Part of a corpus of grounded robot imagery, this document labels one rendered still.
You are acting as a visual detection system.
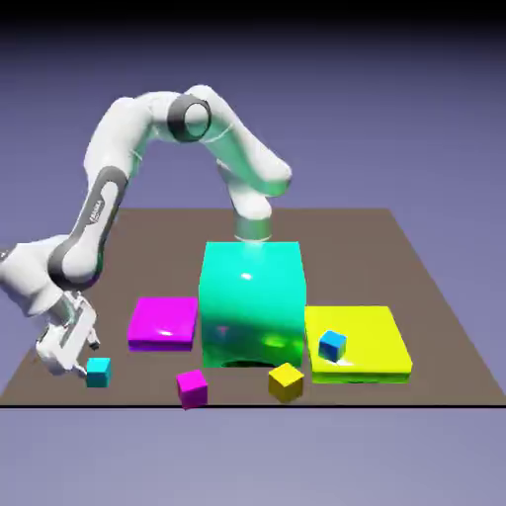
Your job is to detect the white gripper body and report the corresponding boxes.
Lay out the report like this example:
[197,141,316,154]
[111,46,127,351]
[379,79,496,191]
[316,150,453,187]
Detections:
[35,299,99,376]

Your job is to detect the small cyan cube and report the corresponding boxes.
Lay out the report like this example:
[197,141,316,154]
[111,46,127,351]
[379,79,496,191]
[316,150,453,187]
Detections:
[85,357,113,389]

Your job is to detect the small magenta cube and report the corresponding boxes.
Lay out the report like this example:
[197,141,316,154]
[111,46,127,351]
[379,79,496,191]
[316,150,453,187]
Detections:
[175,369,210,410]

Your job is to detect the small yellow cube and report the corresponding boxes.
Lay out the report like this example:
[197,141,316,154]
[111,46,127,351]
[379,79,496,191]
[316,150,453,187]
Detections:
[267,362,305,404]

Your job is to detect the small blue cube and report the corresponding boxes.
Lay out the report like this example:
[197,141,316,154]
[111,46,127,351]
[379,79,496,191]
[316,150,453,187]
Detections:
[318,330,348,363]

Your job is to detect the large magenta box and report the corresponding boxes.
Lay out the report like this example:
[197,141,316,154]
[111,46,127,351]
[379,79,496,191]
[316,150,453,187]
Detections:
[126,295,200,353]

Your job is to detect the large teal box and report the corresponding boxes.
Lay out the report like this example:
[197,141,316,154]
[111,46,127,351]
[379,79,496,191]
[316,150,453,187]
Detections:
[198,240,307,369]

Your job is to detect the large yellow box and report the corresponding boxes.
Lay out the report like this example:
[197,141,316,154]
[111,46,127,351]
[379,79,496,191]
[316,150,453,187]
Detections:
[303,304,414,384]

